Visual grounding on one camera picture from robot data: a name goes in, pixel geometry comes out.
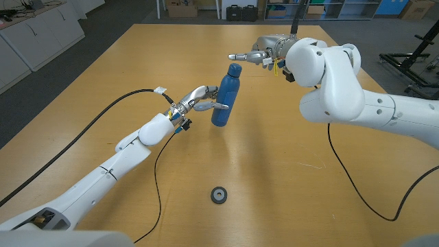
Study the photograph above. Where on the blue panel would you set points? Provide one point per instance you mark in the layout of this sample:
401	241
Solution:
387	7

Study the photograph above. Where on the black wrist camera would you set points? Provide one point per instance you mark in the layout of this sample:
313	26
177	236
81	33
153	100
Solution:
185	125
288	75

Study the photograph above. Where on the black metal stand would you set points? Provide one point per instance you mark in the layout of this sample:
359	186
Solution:
408	63

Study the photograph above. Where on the white cabinet row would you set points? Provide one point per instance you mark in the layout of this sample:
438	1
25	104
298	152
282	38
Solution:
37	37

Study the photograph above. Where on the grey metal shelf unit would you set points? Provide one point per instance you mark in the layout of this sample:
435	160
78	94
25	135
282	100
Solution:
353	13

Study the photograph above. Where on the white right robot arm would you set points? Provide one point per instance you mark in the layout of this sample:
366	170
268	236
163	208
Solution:
343	89

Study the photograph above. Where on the brown cardboard box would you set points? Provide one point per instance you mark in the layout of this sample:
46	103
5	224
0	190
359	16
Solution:
182	10
416	9

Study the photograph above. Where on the black hard case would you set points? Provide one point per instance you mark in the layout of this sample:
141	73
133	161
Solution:
234	13
250	13

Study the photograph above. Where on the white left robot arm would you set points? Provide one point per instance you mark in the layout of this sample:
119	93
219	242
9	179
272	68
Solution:
103	175

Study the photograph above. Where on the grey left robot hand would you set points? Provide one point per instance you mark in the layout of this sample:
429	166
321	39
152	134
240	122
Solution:
195	97

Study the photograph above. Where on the blue metal bottle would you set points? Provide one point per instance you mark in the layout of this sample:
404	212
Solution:
224	99

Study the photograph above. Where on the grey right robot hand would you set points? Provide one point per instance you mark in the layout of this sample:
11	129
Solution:
271	46

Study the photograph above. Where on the white metal frame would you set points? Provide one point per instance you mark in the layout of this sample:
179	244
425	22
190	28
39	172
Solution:
158	10

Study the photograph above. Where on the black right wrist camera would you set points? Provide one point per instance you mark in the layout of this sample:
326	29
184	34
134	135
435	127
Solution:
288	75

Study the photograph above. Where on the blue bottle cap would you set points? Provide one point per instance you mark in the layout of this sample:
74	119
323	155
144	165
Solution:
235	69

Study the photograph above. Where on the small cardboard box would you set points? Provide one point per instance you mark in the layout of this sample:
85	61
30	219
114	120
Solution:
315	13

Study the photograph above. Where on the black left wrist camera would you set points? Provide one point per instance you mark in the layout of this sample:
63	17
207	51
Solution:
185	125

